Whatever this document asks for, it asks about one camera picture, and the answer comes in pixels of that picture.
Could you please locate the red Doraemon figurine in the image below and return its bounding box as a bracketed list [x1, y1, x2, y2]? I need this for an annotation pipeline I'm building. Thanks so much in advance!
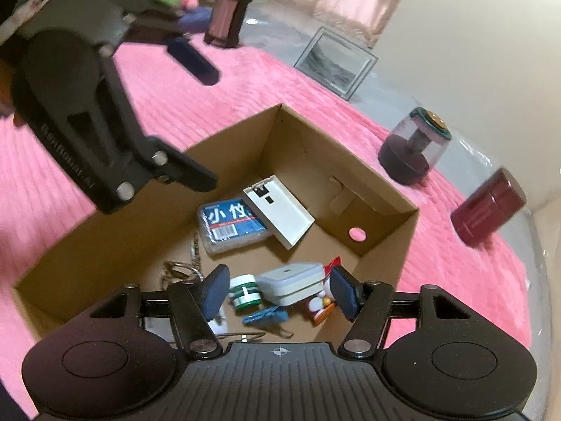
[302, 256, 342, 327]

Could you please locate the clear plastic card box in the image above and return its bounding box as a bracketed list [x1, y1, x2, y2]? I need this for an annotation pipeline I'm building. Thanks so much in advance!
[198, 198, 272, 256]

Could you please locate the grey white small container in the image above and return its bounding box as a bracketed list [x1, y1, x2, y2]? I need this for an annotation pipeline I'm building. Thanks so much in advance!
[255, 262, 325, 307]

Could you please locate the white plastic tray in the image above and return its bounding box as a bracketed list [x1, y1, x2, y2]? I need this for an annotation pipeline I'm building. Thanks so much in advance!
[243, 175, 315, 250]

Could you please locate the metal keyring in box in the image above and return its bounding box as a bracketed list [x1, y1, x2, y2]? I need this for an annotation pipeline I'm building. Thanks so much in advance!
[161, 231, 204, 290]

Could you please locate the green white tape roll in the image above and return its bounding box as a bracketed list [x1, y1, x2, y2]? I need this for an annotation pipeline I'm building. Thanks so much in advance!
[228, 275, 262, 313]

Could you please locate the white blue flat box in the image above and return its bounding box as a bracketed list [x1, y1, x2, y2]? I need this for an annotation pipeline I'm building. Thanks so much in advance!
[178, 6, 212, 33]

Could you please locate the blue plastic clip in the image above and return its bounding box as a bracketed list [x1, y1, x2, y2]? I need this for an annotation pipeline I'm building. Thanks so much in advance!
[243, 306, 289, 329]

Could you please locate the brown cardboard box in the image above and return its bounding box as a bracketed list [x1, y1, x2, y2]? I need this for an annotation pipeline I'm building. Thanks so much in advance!
[13, 106, 419, 339]

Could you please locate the pink ribbed blanket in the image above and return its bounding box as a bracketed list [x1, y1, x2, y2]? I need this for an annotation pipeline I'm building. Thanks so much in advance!
[1, 45, 532, 415]

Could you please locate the maroon insulated food jar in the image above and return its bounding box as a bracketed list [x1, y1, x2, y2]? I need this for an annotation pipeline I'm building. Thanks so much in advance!
[451, 167, 527, 247]

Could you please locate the glass jar green lid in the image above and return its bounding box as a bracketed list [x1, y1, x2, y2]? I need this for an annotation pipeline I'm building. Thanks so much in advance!
[378, 107, 453, 185]

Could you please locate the framed landscape picture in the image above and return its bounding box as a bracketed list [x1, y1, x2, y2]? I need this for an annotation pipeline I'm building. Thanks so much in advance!
[294, 27, 378, 101]

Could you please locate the steel thermos with handle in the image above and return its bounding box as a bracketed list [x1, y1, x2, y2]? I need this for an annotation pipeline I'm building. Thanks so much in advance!
[203, 0, 253, 48]

